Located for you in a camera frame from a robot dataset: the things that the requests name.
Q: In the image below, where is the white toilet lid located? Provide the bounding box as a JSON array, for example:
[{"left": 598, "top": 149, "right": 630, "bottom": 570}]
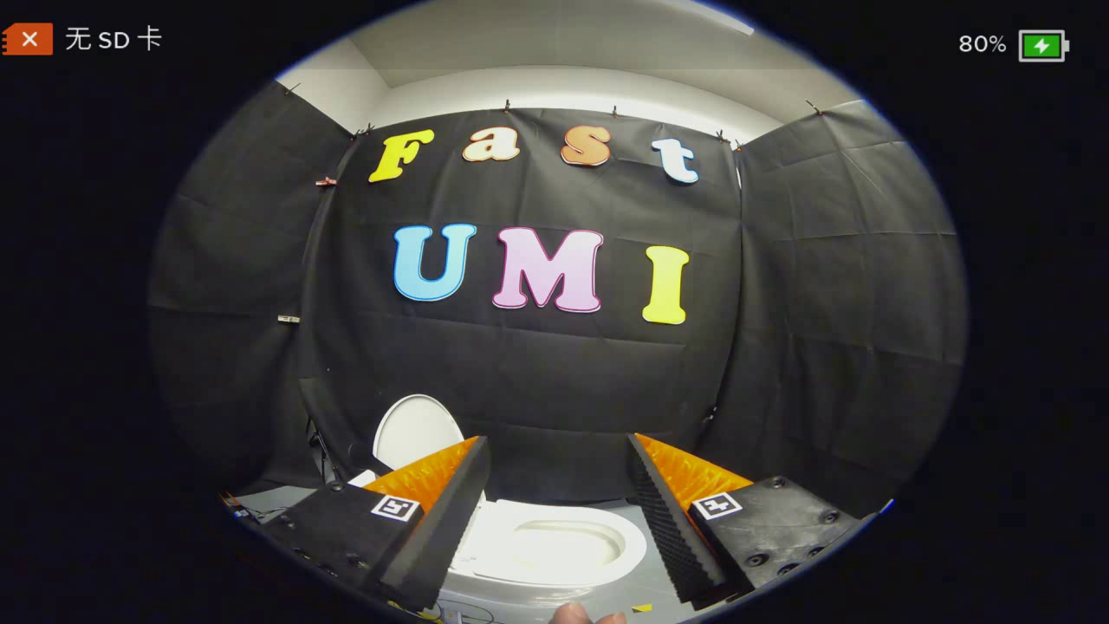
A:
[{"left": 372, "top": 393, "right": 467, "bottom": 474}]

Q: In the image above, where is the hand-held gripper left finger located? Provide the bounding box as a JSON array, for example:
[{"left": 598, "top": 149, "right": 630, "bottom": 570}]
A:
[{"left": 260, "top": 436, "right": 491, "bottom": 611}]

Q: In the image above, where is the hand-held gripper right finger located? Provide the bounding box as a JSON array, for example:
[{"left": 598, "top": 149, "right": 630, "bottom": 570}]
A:
[{"left": 626, "top": 432, "right": 869, "bottom": 605}]

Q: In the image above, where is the white toilet seat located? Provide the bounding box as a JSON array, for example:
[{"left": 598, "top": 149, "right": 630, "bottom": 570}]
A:
[{"left": 451, "top": 499, "right": 649, "bottom": 588}]

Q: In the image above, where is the black metal stand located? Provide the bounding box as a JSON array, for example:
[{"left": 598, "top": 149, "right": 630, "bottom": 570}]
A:
[{"left": 305, "top": 416, "right": 346, "bottom": 488}]

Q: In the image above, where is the white ceramic toilet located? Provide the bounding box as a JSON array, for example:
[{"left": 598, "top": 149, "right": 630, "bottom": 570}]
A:
[{"left": 345, "top": 469, "right": 661, "bottom": 621}]

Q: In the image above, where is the black backdrop cloth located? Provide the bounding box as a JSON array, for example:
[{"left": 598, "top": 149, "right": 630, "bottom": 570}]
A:
[{"left": 146, "top": 80, "right": 968, "bottom": 521}]

